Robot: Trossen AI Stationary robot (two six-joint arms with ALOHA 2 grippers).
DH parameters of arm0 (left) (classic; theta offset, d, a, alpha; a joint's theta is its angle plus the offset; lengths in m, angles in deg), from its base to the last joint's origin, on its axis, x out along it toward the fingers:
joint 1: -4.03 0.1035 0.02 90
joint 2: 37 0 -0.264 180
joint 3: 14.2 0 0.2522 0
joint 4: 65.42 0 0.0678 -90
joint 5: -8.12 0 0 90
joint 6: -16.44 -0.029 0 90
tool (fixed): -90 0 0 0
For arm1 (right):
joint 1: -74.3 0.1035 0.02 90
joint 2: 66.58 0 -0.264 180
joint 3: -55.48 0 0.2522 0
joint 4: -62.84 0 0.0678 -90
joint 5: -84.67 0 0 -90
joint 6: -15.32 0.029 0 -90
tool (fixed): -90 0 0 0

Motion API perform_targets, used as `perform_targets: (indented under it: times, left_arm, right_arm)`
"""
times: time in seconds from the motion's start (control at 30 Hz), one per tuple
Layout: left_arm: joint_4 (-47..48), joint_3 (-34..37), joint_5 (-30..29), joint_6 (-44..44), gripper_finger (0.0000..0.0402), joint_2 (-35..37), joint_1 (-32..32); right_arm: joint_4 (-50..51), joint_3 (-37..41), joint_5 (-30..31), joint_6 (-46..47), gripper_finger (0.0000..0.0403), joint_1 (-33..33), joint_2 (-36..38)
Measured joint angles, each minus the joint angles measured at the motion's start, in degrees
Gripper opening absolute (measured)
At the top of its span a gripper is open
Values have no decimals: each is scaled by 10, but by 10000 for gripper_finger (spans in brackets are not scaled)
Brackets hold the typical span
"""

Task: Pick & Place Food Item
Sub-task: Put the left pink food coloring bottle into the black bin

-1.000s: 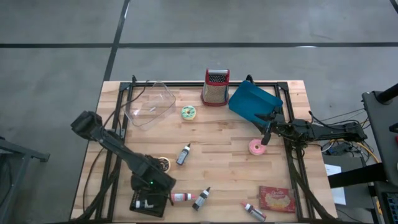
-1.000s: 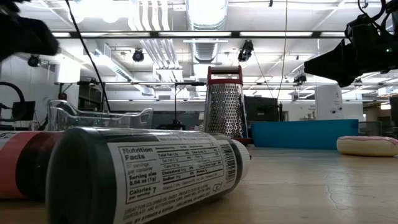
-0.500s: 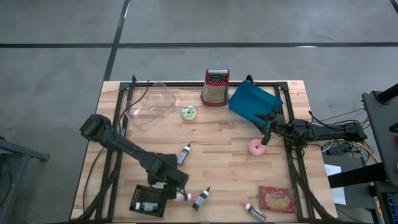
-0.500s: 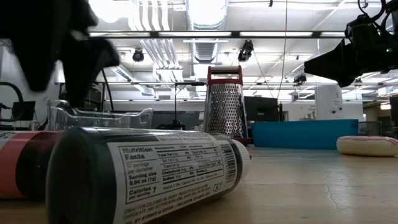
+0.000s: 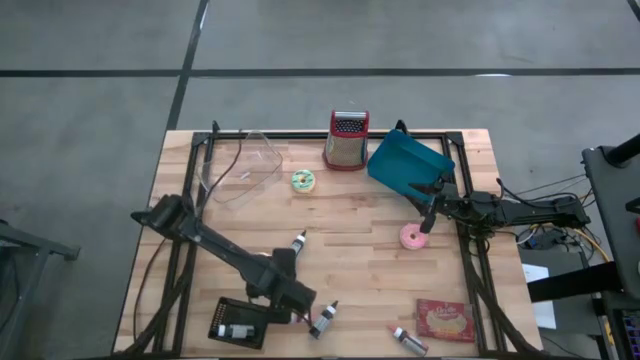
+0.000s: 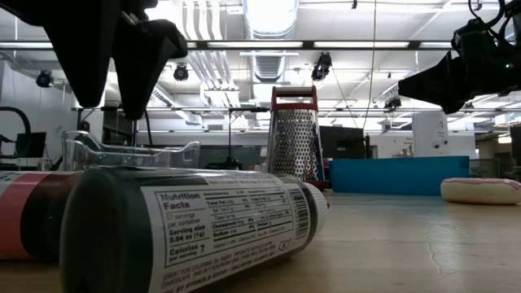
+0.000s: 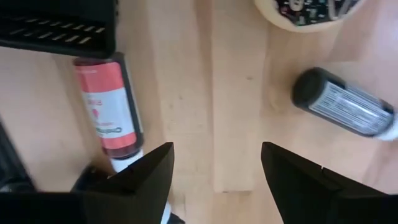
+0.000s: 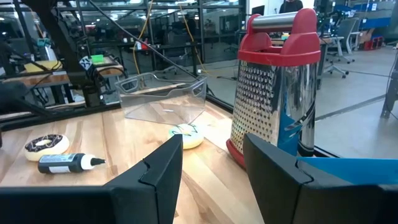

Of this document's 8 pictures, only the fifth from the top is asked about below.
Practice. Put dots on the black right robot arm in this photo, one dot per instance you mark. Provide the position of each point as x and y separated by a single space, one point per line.
525 212

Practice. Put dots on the clear plastic container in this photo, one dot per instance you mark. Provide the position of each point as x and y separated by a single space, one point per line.
250 170

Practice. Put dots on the black table frame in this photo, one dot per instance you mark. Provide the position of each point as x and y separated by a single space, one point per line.
300 135

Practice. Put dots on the black perforated basket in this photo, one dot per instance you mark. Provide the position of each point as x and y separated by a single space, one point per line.
240 312

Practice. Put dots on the black icing bottle white cap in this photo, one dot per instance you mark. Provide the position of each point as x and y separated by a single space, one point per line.
321 322
240 331
297 245

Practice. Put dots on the pink frosted donut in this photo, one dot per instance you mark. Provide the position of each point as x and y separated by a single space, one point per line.
406 242

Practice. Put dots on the grey equipment cart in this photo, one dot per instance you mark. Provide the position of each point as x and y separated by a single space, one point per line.
615 225

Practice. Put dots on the green frosted donut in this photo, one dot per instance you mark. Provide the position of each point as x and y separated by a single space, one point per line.
297 186

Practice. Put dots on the teal plastic bin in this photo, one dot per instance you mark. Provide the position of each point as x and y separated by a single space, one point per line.
407 165

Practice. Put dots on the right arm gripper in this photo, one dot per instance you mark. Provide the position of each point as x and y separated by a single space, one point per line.
447 200

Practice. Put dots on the red steel box grater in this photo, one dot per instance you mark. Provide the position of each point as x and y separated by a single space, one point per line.
346 145

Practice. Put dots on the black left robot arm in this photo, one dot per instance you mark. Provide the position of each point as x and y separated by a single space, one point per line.
225 250

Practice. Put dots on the icing bottle pink cap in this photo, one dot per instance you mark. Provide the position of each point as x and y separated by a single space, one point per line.
410 342

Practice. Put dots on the black metal stand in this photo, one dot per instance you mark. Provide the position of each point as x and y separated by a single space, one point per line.
35 242

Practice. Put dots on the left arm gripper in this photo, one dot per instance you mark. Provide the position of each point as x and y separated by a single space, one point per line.
297 300

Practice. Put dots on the red cracker packet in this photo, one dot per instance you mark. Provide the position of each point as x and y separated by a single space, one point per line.
445 320

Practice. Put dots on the white paper sheet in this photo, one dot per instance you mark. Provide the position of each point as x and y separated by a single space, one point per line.
545 315

